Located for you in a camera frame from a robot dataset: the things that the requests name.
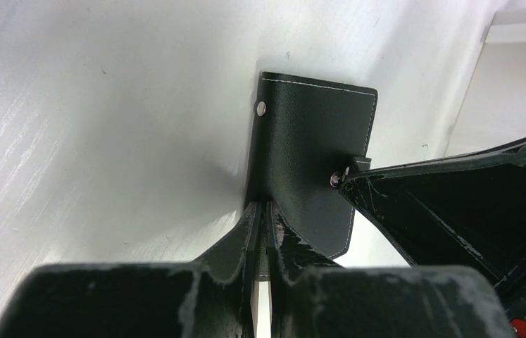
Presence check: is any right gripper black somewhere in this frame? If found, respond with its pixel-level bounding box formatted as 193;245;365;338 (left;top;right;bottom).
339;137;526;322

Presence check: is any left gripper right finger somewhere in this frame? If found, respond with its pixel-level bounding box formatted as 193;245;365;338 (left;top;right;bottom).
265;202;515;337

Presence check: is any white plastic bin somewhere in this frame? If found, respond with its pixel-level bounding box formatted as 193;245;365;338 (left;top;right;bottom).
444;1;526;156

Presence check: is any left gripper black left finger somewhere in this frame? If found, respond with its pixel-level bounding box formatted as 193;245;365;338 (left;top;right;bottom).
0;203;261;337

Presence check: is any black leather card holder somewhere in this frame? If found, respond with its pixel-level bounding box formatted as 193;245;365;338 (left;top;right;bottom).
245;71;378;258

